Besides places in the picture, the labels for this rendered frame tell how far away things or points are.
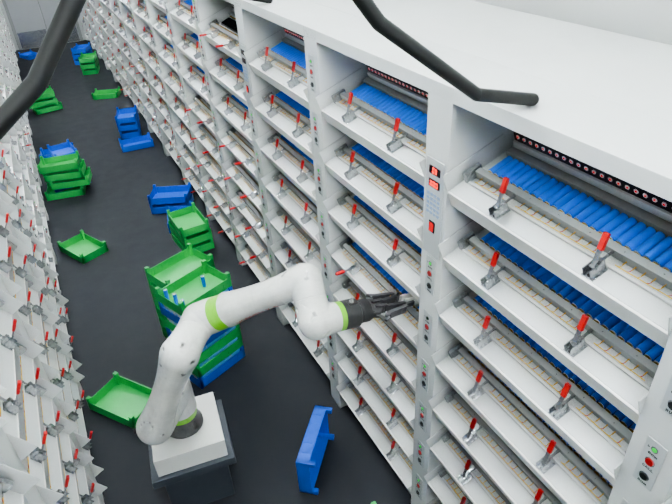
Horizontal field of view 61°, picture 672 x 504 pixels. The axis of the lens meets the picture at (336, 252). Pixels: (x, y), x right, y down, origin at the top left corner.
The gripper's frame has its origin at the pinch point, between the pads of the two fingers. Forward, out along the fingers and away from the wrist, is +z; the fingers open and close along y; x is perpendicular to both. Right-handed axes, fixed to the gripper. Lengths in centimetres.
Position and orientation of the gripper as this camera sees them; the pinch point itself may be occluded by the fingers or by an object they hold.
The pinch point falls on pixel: (410, 299)
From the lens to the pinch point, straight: 188.9
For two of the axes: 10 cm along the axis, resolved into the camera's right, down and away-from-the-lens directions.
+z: 8.8, -1.6, 4.5
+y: -4.7, -4.7, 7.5
